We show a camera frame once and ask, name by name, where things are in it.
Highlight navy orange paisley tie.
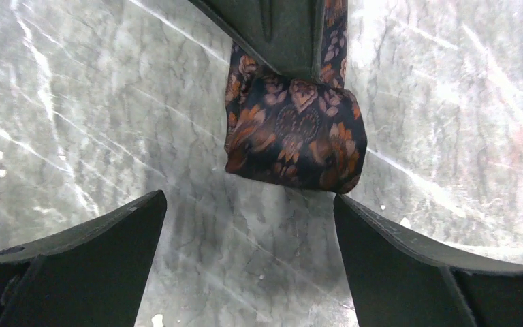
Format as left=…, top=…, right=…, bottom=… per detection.
left=224, top=1, right=367, bottom=194

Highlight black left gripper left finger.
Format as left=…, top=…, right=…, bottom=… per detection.
left=0, top=190, right=167, bottom=326

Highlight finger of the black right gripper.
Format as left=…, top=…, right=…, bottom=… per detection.
left=191, top=0, right=325, bottom=80

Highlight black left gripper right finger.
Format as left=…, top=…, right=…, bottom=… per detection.
left=333, top=195, right=523, bottom=327

